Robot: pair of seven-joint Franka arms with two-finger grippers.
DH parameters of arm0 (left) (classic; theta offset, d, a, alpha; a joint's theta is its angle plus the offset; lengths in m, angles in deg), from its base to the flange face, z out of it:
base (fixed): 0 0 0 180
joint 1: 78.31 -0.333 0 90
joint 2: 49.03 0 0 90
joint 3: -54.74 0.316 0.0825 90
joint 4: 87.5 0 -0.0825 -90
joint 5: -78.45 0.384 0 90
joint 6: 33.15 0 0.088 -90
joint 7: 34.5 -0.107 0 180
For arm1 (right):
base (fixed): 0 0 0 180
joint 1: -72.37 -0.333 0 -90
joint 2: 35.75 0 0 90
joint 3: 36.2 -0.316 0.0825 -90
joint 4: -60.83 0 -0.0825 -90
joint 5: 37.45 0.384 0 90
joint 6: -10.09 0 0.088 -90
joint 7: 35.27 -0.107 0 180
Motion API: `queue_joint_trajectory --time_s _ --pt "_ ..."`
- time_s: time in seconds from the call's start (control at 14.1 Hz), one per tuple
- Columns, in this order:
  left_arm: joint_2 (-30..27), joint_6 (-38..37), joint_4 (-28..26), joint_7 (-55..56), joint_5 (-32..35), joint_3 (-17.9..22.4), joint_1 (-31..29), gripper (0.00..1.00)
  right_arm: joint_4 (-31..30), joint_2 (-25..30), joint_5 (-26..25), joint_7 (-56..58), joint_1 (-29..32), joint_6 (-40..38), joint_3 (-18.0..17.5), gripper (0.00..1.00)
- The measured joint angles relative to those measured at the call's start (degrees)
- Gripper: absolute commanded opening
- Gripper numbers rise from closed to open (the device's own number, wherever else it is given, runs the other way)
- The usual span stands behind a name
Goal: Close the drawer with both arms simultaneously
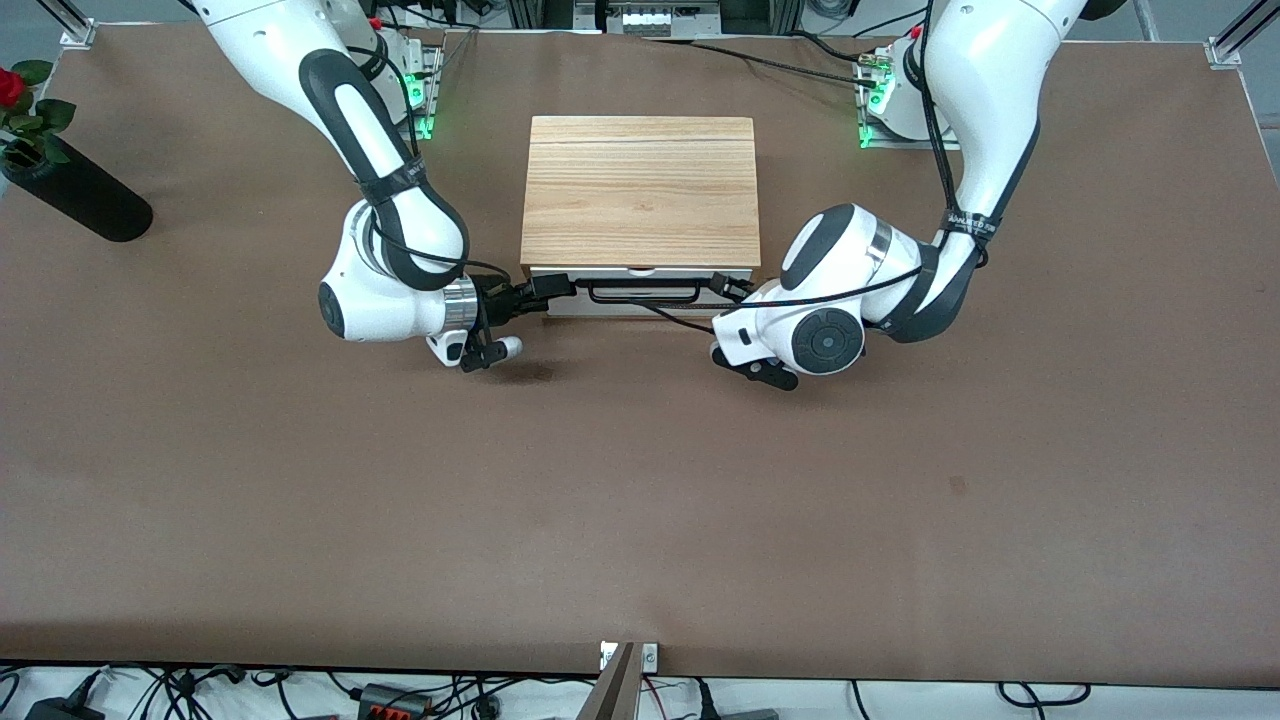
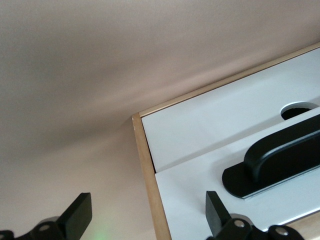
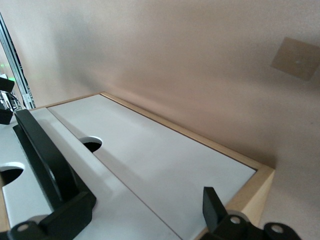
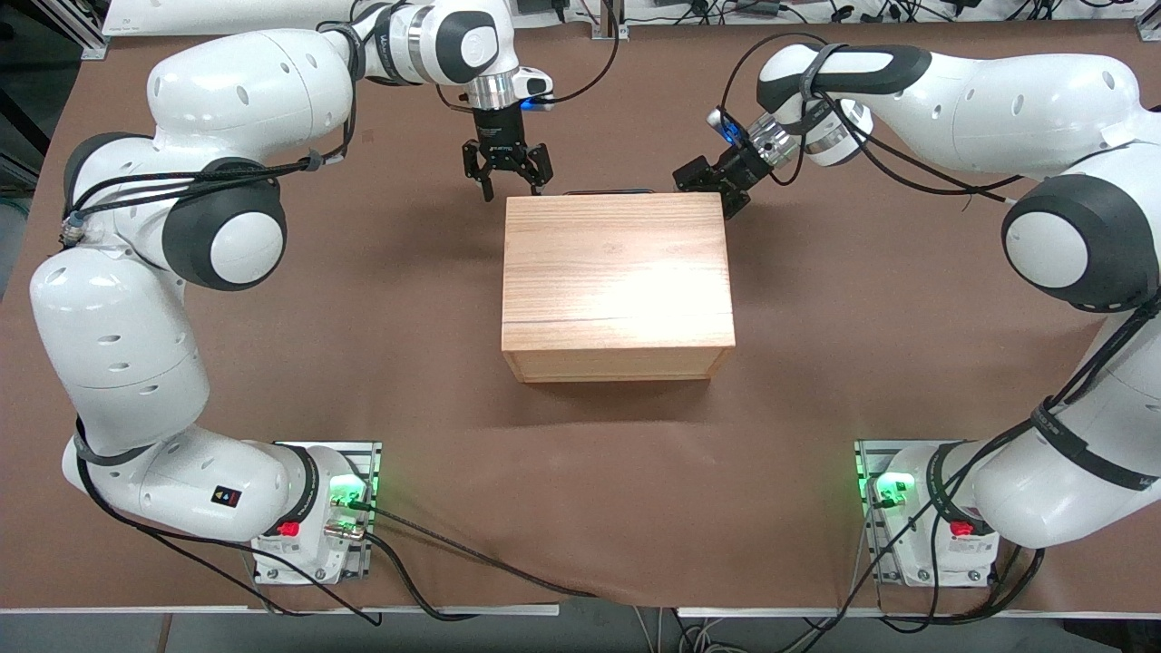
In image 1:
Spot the light wooden drawer cabinet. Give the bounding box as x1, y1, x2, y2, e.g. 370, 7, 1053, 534
520, 115, 764, 271

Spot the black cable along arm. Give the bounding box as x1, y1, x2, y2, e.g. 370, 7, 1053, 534
716, 0, 991, 323
345, 30, 513, 301

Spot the black cylindrical vase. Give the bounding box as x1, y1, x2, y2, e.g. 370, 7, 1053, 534
0, 145, 155, 244

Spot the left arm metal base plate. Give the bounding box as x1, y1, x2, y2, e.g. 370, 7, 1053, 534
855, 35, 963, 152

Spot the black cable on table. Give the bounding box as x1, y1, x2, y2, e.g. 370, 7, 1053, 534
672, 36, 881, 85

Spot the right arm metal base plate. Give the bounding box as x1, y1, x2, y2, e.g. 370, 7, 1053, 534
372, 20, 447, 142

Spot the black box with red connectors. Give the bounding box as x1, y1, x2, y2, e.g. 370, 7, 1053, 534
357, 683, 433, 720

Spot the wooden plank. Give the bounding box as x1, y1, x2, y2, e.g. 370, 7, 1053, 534
575, 642, 641, 720

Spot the black power adapter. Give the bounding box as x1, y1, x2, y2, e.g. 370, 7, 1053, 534
24, 696, 107, 720

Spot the black cable along right arm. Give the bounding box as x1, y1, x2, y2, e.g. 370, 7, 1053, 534
345, 30, 513, 301

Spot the grey control unit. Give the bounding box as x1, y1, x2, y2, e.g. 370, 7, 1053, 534
573, 0, 723, 39

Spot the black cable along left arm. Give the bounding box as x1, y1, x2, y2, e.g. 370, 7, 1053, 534
716, 0, 991, 323

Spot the aluminium frame profile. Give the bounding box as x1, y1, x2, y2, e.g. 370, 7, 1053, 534
38, 0, 98, 48
1204, 0, 1280, 69

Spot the red rose with leaves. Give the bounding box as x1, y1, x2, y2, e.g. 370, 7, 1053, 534
0, 60, 78, 166

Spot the small metal bracket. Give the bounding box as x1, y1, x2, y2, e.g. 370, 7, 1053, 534
599, 641, 660, 672

